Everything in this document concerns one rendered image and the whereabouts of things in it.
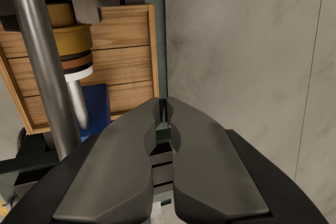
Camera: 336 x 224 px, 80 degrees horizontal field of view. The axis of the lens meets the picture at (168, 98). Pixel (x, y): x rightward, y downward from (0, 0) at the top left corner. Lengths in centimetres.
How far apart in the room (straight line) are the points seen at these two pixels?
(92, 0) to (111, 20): 23
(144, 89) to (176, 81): 104
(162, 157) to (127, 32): 37
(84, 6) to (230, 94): 170
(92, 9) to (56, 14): 4
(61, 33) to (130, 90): 33
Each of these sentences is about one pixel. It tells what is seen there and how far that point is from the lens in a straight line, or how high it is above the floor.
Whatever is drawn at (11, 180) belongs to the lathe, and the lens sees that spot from 75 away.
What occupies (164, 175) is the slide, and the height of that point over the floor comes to 97.
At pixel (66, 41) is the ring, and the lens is 31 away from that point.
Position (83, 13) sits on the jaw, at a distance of 32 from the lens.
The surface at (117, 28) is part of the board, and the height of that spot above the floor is 89.
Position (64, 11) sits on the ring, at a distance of 32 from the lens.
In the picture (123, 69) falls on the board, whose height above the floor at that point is 88.
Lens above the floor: 142
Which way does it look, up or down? 58 degrees down
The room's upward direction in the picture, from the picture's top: 149 degrees clockwise
